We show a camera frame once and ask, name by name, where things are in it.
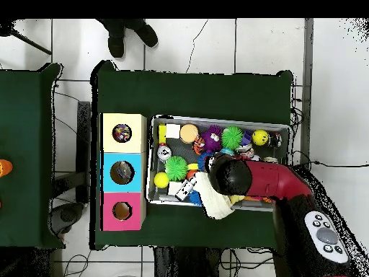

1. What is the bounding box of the silver mesh bin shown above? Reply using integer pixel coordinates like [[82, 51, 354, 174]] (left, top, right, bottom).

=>
[[146, 115, 292, 213]]

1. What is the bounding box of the green spiky rubber ball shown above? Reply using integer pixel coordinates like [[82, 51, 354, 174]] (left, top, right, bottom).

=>
[[164, 155, 189, 182], [221, 126, 244, 150]]

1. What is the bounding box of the orange foam disc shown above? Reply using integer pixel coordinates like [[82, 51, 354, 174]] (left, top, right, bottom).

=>
[[179, 123, 199, 144]]

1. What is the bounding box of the pale wooden cube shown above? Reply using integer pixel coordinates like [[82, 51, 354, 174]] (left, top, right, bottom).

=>
[[165, 123, 182, 139]]

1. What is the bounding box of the purple spiky monster toy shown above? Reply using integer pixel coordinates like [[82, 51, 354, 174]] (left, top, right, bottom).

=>
[[200, 126, 223, 152]]

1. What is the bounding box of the yellow tennis ball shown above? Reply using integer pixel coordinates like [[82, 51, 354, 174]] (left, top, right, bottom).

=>
[[153, 172, 170, 189]]

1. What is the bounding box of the cream waffle cloth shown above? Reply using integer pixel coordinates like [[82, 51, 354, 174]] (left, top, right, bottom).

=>
[[194, 172, 235, 221]]

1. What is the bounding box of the yellow smiley ball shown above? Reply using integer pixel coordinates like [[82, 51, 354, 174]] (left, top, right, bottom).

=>
[[252, 129, 270, 146]]

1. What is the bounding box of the person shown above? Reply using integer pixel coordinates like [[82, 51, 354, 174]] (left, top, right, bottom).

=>
[[96, 19, 159, 59]]

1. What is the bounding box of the orange object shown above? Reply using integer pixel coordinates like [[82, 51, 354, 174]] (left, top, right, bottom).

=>
[[0, 159, 14, 177]]

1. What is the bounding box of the black tripod leg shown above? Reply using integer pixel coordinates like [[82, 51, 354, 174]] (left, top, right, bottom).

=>
[[0, 19, 53, 56]]

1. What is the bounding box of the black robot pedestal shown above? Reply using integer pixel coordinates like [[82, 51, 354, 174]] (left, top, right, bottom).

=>
[[154, 246, 223, 277]]

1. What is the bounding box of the black cable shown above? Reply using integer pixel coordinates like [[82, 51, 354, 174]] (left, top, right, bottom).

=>
[[290, 149, 369, 169]]

